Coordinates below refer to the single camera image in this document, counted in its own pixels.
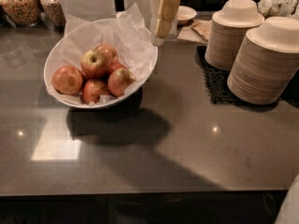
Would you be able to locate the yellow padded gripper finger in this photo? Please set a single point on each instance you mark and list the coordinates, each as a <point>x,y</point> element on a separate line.
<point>163,15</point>

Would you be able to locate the yellow-red apple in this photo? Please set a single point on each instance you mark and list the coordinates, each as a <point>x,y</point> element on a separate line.
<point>94,63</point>

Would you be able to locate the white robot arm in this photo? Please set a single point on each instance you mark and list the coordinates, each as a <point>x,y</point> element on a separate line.
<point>289,210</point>

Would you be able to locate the small white bowl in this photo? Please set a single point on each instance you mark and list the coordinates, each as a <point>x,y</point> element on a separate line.
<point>185,14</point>

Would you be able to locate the white paper bowl liner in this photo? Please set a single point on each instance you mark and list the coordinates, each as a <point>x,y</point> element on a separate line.
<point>127,38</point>

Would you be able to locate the white slanted bowl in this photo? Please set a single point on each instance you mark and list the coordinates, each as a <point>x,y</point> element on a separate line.
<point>145,59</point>

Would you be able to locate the back red apple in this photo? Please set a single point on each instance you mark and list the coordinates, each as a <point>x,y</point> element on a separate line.
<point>110,52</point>

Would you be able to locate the hidden middle red apple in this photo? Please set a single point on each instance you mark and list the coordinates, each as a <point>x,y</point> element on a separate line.
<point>114,67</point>

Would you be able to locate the right red apple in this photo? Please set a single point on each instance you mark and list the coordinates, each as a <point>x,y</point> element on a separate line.
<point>119,81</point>

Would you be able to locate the front middle red apple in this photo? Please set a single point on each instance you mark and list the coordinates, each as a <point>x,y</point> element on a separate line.
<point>93,90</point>

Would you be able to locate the left red apple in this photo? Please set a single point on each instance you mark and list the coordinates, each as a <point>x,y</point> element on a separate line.
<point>67,80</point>

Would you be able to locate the right white sign holder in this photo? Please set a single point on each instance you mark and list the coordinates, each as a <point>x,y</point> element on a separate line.
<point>137,0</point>

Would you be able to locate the white sign holder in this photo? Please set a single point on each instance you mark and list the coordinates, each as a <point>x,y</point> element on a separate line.
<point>137,0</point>
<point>89,10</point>

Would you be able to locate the paper napkin with bread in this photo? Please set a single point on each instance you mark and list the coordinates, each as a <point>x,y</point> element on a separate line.
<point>196,31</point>

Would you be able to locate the left stack paper bowls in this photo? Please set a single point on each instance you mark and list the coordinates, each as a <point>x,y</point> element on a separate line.
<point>228,28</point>

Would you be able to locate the stack paper bowls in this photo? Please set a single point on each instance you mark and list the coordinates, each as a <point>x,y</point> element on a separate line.
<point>228,28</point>
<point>266,62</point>

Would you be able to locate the left white sign holder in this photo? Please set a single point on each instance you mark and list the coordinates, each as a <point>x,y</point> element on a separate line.
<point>89,10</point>

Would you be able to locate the black rubber mat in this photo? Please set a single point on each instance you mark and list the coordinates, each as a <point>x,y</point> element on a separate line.
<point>216,81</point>

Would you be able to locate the wrapped plastic cutlery pile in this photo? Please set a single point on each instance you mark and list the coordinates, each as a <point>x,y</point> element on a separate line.
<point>273,8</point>

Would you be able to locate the right stack paper bowls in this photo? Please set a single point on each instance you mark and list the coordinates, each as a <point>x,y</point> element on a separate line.
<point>266,62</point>

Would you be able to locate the right cereal glass jar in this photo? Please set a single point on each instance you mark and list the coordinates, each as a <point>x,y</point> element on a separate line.
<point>54,11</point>

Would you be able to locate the cereal glass jar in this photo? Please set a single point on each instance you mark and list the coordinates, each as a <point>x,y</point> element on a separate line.
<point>54,11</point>
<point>22,12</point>

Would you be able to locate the left cereal glass jar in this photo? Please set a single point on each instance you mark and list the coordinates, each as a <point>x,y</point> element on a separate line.
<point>22,12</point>

